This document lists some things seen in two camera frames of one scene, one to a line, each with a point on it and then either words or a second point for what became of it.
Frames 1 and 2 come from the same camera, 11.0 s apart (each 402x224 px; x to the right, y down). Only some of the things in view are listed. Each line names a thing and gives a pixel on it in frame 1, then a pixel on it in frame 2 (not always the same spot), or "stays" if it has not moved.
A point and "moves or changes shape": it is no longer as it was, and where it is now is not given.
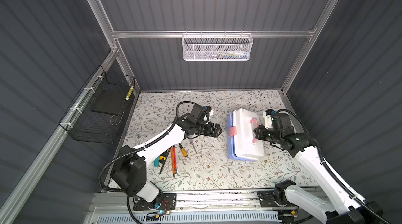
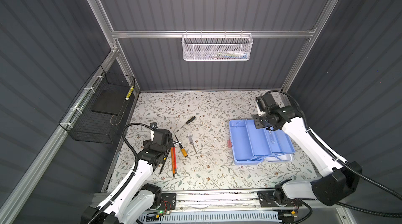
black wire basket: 96,113 stays
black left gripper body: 205,129 -> 146,144
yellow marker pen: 129,93 stays
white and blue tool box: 243,143 moves or changes shape
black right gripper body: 267,134 -> 259,121
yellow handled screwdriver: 183,150 stays
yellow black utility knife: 163,157 stays
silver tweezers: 191,142 stays
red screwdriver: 173,151 stays
